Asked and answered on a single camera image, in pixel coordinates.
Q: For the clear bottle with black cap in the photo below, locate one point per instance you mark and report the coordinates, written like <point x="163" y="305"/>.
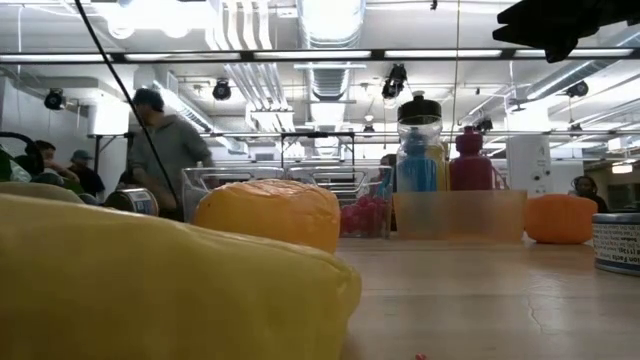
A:
<point x="419" y="112"/>

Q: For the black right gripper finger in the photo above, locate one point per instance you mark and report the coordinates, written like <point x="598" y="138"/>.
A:
<point x="535" y="35"/>
<point x="550" y="12"/>

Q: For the yellow banana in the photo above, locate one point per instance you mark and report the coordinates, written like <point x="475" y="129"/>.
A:
<point x="150" y="290"/>

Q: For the wide flat tin can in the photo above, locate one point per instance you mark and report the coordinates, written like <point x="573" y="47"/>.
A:
<point x="617" y="245"/>

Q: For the magenta plastic bottle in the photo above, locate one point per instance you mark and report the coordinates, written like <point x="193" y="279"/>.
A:
<point x="470" y="170"/>

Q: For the silver ventilation duct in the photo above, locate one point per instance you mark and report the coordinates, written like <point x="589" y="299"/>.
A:
<point x="330" y="25"/>

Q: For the red grape bunch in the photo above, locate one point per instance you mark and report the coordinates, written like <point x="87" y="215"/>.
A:
<point x="365" y="217"/>

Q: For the orange fruit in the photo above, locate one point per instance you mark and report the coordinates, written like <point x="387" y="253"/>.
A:
<point x="560" y="220"/>

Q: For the orange translucent bin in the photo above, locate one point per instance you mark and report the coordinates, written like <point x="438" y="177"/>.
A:
<point x="460" y="217"/>

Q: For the black aluminium table frame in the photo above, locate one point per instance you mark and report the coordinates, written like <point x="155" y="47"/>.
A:
<point x="300" y="55"/>

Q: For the blue plastic bottle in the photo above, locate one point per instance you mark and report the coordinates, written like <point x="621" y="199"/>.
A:
<point x="416" y="170"/>

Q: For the yellow plastic bottle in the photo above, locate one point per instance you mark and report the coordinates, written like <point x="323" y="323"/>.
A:
<point x="442" y="170"/>

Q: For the green potted plant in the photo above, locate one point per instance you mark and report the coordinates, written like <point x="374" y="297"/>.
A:
<point x="10" y="170"/>

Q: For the person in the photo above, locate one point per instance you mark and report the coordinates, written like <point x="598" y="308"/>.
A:
<point x="47" y="157"/>
<point x="589" y="192"/>
<point x="170" y="145"/>
<point x="87" y="175"/>
<point x="386" y="170"/>

